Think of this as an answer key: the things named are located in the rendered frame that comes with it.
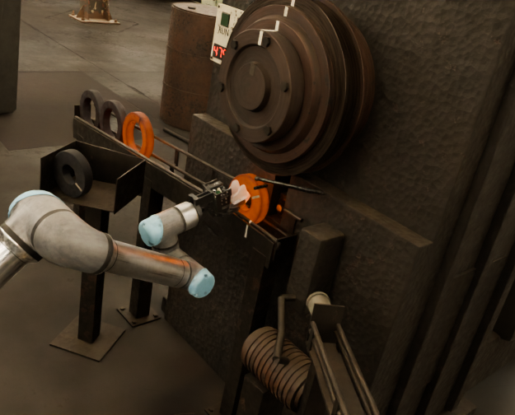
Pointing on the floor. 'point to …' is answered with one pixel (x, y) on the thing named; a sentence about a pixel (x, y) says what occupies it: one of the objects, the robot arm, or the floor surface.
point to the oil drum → (188, 63)
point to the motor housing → (271, 375)
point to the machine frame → (397, 203)
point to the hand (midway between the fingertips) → (248, 193)
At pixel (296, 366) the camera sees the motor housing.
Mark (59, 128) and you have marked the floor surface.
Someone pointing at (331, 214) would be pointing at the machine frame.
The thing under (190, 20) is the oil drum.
